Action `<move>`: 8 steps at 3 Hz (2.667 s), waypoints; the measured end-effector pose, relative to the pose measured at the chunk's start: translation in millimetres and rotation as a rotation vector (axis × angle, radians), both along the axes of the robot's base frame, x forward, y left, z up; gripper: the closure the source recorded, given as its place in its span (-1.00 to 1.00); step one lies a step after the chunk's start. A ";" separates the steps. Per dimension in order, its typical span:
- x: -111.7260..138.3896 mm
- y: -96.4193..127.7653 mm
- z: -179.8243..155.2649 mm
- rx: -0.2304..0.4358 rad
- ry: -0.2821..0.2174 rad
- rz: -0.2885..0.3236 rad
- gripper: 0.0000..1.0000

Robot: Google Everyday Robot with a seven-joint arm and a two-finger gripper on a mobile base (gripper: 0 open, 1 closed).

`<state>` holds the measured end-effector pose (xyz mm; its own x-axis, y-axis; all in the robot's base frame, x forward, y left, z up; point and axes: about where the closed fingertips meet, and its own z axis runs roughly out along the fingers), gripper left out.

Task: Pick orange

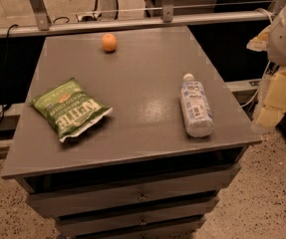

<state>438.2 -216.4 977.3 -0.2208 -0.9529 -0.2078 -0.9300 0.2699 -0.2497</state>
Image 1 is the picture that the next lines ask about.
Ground metal guard rail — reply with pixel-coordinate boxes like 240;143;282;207
0;0;286;38

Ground orange fruit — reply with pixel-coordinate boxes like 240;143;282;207
102;33;118;52

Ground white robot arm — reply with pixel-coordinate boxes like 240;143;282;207
246;5;286;130

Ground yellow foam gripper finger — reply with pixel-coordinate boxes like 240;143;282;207
253;67;286;130

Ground white power strip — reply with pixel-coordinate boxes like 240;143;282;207
76;13;102;22

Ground grey drawer cabinet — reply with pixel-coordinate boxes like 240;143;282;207
2;27;260;239

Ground green potato chips bag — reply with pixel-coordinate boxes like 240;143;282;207
30;78;113;142

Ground black cable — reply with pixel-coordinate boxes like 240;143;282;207
0;23;19;135

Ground clear plastic water bottle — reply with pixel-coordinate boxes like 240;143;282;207
179;74;214;137

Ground white cable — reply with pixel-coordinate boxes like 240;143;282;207
240;7;276;109

